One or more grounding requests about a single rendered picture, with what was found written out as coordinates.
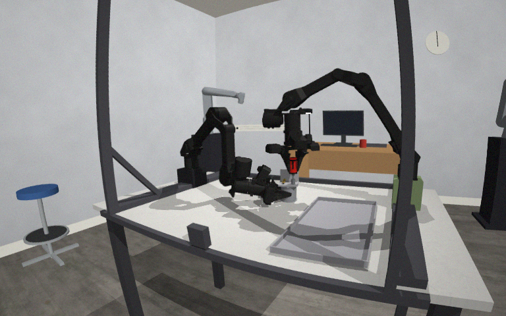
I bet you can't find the red screwdriver handle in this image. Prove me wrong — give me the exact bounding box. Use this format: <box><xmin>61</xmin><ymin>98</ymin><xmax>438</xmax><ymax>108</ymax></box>
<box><xmin>289</xmin><ymin>157</ymin><xmax>297</xmax><ymax>184</ymax></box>

